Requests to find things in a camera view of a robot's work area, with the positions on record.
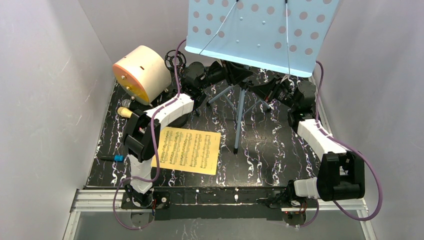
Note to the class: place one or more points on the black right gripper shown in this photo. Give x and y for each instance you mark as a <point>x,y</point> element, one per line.
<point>268,91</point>

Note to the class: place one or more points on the blue music stand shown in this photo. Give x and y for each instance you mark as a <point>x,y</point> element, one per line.
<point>284,36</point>

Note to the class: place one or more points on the black and blue marker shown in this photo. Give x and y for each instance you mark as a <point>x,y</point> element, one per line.
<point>111,158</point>

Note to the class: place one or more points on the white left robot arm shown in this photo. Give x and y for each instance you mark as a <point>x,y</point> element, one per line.
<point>142,133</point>

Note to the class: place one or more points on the black tripod microphone stand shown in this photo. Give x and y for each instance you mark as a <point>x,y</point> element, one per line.
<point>176,63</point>

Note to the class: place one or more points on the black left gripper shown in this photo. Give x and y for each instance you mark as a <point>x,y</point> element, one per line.
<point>226,71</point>

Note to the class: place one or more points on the beige microphone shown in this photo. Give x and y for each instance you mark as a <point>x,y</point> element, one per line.
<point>124,112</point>

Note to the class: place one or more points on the yellow sheet music page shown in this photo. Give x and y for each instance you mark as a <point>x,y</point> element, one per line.
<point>189,150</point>

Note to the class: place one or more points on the white and orange drum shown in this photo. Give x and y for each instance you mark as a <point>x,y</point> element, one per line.
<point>143,74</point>

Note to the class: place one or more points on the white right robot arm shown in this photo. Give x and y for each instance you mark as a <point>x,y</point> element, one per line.
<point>341,174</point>

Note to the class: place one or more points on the black round microphone stand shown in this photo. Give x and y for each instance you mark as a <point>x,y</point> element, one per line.
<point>177,121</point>

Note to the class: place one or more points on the aluminium frame rail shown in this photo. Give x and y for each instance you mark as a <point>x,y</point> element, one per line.
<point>212,214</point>

